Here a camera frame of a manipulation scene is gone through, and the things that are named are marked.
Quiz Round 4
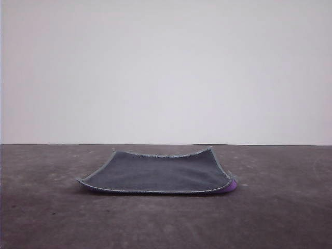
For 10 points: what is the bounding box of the purple towel with grey hem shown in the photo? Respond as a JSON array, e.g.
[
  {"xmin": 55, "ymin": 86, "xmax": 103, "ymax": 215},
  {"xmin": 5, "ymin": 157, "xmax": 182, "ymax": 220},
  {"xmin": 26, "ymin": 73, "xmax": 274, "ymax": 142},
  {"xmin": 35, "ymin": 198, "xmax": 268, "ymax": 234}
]
[{"xmin": 76, "ymin": 146, "xmax": 238, "ymax": 195}]

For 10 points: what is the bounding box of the grey table cloth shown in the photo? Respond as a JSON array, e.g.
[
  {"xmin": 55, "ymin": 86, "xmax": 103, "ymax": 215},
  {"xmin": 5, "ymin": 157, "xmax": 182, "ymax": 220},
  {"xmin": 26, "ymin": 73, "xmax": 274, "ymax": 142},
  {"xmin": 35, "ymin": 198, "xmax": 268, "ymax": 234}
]
[{"xmin": 0, "ymin": 143, "xmax": 332, "ymax": 249}]

